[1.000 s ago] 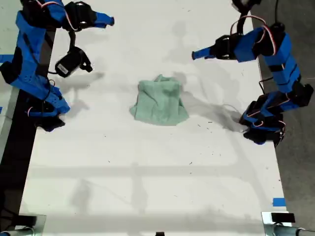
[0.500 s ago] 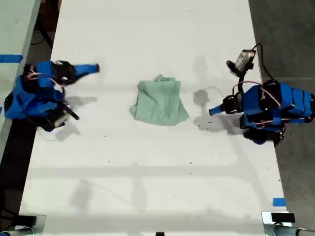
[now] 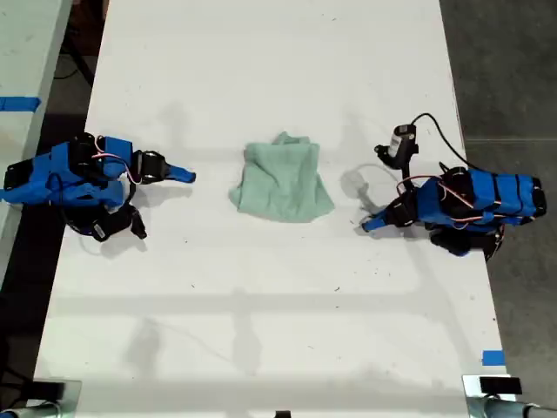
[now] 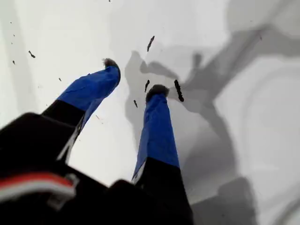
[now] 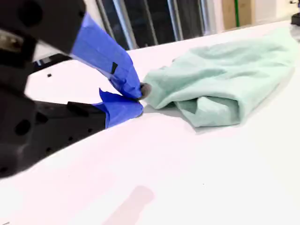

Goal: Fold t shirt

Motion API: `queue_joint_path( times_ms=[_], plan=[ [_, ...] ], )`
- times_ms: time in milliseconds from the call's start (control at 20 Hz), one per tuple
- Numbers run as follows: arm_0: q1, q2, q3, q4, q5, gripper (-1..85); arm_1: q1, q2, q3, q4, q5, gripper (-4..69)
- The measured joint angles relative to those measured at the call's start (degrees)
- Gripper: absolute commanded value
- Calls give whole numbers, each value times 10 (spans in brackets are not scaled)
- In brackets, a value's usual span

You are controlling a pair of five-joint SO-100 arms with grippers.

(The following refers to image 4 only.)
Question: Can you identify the red and white wire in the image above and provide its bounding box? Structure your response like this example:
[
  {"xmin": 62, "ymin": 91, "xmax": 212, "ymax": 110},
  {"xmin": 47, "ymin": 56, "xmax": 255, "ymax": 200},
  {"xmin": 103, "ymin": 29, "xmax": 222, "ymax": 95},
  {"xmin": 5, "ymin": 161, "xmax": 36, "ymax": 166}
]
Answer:
[{"xmin": 0, "ymin": 172, "xmax": 79, "ymax": 204}]

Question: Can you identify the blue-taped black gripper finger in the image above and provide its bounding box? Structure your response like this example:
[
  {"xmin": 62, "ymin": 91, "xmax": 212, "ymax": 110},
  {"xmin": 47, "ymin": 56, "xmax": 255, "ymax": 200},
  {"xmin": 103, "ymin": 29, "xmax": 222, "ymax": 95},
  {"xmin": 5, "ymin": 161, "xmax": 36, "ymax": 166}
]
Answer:
[
  {"xmin": 130, "ymin": 84, "xmax": 194, "ymax": 225},
  {"xmin": 41, "ymin": 58, "xmax": 122, "ymax": 150}
]

